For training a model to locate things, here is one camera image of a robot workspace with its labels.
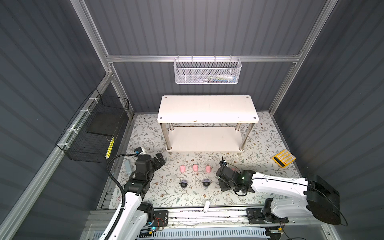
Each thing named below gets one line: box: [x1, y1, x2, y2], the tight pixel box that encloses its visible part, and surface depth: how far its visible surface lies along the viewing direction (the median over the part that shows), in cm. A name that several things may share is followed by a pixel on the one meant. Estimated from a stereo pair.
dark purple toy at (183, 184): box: [179, 180, 189, 188], surface depth 83 cm
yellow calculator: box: [272, 149, 297, 169], surface depth 96 cm
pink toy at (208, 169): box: [205, 165, 212, 173], surface depth 91 cm
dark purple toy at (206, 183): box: [202, 179, 212, 188], surface depth 82 cm
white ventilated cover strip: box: [93, 229, 268, 240], surface depth 72 cm
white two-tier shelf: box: [157, 95, 260, 152], surface depth 82 cm
